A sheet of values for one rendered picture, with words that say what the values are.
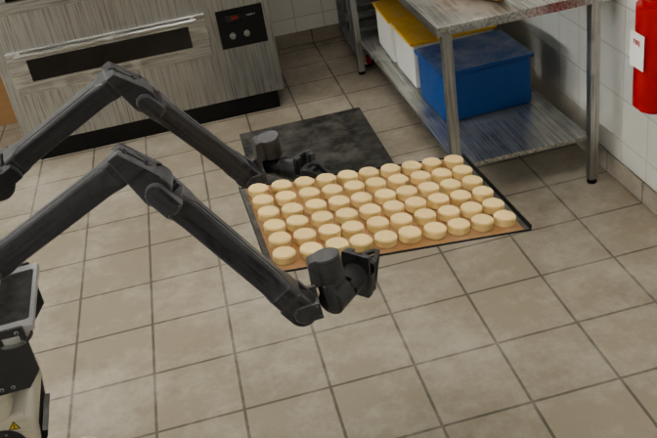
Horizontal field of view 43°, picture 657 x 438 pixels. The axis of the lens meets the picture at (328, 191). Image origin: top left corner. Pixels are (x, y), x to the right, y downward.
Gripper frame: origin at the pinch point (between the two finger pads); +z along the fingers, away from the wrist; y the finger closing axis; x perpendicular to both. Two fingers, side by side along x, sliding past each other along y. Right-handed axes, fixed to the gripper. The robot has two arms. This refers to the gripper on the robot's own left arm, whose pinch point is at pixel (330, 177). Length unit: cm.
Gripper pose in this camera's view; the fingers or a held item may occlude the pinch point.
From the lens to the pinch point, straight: 212.7
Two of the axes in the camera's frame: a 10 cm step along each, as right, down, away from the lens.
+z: 8.6, 1.9, -4.7
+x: -5.1, 4.3, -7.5
